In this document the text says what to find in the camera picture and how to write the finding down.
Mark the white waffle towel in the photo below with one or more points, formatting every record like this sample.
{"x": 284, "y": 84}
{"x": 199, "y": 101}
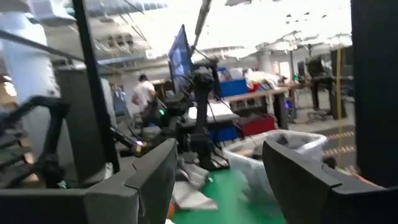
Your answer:
{"x": 192, "y": 199}

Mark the grey desk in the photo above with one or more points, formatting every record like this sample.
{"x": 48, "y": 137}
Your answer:
{"x": 217, "y": 119}

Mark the grey pole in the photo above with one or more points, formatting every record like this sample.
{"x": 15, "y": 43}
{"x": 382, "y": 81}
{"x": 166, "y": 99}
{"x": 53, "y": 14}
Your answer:
{"x": 202, "y": 18}

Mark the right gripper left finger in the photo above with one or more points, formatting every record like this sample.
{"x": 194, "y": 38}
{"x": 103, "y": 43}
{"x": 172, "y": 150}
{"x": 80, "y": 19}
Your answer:
{"x": 146, "y": 186}

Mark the plain orange towel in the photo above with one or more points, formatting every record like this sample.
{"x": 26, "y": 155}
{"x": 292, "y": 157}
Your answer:
{"x": 171, "y": 211}

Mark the computer monitor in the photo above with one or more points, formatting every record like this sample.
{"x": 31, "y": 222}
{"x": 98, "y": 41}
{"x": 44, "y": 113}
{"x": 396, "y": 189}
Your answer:
{"x": 180, "y": 59}

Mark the black board on stand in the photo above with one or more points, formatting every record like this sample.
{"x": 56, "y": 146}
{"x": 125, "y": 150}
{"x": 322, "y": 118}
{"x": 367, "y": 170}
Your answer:
{"x": 376, "y": 93}

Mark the white paper sheet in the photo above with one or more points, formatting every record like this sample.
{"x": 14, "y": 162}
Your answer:
{"x": 214, "y": 110}

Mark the person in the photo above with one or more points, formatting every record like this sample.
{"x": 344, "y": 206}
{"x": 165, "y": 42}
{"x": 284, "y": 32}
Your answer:
{"x": 143, "y": 93}

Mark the grey panel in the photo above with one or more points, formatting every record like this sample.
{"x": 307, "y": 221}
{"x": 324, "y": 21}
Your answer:
{"x": 77, "y": 130}

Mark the clear square plastic container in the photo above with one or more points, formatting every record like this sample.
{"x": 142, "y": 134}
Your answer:
{"x": 248, "y": 174}

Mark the green table mat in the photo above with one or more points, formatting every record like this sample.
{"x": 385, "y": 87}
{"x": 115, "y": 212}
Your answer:
{"x": 227, "y": 199}

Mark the red storage bin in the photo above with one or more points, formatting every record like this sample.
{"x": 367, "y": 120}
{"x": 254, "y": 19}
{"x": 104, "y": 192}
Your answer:
{"x": 258, "y": 126}

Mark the blue storage bin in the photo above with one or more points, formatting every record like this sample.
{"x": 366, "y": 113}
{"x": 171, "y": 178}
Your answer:
{"x": 233, "y": 88}

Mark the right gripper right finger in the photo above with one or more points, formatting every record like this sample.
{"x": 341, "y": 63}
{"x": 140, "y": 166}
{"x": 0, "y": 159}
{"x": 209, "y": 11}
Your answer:
{"x": 304, "y": 193}

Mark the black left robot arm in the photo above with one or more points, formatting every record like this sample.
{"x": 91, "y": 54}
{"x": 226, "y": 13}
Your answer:
{"x": 202, "y": 124}

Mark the dark grey towel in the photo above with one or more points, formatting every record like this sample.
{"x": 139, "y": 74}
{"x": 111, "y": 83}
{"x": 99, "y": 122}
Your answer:
{"x": 289, "y": 141}

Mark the grey plaid towel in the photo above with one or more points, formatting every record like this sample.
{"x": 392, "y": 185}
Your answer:
{"x": 194, "y": 174}

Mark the wooden workbench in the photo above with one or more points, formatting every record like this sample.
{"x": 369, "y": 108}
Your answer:
{"x": 258, "y": 93}

